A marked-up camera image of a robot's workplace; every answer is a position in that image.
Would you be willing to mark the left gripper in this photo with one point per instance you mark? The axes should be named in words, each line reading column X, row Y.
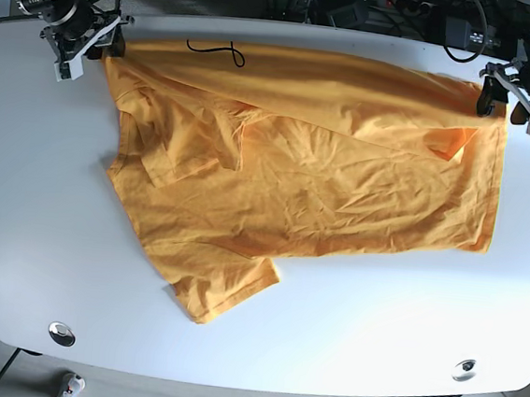
column 498, row 81

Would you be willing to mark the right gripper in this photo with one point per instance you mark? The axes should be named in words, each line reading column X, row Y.
column 75, row 32

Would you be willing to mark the orange T-shirt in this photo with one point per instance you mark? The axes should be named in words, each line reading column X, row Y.
column 222, row 169

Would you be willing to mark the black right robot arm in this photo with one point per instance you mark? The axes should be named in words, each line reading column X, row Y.
column 33, row 7

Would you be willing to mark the black power adapter box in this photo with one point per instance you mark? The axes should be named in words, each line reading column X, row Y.
column 344, row 14

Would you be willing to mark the right silver table grommet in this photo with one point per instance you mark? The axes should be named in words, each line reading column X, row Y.
column 464, row 371

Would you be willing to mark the silver table grommet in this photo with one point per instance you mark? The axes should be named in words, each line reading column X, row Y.
column 464, row 371
column 61, row 334

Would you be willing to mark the left silver table grommet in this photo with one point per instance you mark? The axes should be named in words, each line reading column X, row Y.
column 61, row 334

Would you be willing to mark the white orange sneaker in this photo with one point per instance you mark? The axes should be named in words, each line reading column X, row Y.
column 72, row 386

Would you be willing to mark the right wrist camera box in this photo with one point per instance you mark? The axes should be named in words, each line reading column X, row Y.
column 69, row 70

